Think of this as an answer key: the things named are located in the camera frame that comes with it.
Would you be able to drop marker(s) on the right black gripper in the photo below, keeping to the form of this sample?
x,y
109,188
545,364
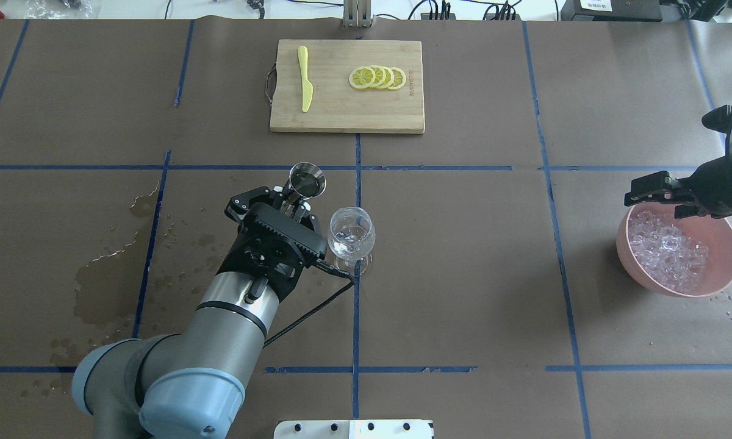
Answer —
x,y
712,185

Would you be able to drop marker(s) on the yellow plastic knife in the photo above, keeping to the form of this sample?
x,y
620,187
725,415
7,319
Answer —
x,y
307,88

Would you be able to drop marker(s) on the front lemon slice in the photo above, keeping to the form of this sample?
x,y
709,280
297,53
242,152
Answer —
x,y
362,78

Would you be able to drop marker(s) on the pile of ice cubes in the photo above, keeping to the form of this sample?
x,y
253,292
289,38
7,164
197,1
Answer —
x,y
669,256

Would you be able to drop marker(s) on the aluminium frame post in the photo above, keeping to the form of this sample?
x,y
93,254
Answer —
x,y
357,14

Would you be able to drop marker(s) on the lemon slice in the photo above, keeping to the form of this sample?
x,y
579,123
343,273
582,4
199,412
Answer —
x,y
362,78
399,79
379,76
387,78

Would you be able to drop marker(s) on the clear wine glass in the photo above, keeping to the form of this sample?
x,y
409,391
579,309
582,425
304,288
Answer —
x,y
352,237

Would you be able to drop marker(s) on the steel cocktail jigger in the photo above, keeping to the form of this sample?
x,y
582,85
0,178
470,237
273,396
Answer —
x,y
305,181

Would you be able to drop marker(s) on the back lemon slice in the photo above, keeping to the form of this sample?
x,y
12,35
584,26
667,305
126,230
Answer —
x,y
399,79

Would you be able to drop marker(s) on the white mounting base plate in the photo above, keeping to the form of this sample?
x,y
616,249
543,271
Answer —
x,y
355,428

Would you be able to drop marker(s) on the pink bowl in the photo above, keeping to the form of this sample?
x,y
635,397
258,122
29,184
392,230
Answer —
x,y
716,234

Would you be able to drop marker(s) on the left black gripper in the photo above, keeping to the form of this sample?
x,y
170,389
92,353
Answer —
x,y
240,206

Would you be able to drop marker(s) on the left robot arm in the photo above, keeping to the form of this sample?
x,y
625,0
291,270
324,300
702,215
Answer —
x,y
192,384

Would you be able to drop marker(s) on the black box device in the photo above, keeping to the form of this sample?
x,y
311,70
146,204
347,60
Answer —
x,y
618,11

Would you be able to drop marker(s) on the bamboo cutting board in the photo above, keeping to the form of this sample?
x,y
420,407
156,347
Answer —
x,y
337,107

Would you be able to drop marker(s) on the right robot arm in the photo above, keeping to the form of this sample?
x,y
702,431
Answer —
x,y
675,238

